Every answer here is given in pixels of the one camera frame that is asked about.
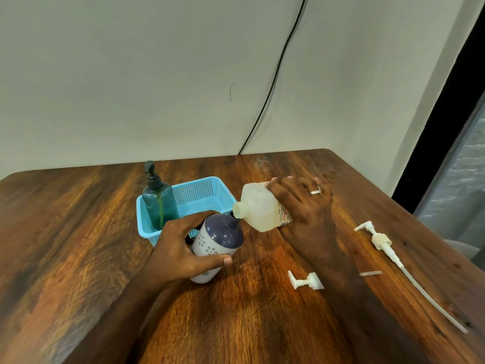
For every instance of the person's left hand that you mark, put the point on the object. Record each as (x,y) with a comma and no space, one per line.
(172,250)

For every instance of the person's right hand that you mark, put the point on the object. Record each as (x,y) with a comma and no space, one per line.
(309,219)

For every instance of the person's right middle finger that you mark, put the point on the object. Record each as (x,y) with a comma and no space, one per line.
(295,185)

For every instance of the person's left middle finger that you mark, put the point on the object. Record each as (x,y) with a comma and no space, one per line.
(192,236)

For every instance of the person's left thumb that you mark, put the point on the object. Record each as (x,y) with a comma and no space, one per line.
(212,263)

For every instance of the purple and white bottle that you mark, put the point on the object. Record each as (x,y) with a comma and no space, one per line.
(221,235)

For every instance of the translucent white refill bottle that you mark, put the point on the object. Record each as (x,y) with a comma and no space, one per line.
(257,208)

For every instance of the person's right forearm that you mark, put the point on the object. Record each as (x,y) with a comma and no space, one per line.
(360,310)

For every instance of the person's left forearm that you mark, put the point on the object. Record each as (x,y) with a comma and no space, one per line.
(121,318)

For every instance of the light blue plastic basket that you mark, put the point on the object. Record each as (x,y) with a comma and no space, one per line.
(197,193)

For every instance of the teal pump dispenser bottle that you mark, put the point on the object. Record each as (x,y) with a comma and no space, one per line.
(159,204)

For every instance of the small white pump head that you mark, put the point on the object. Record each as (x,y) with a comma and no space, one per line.
(313,281)

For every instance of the white pump with long tube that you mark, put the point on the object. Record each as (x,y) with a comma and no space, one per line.
(381,241)

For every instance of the grey glass pane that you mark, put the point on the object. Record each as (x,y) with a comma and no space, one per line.
(460,185)

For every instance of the black door frame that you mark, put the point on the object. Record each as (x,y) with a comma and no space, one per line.
(447,121)

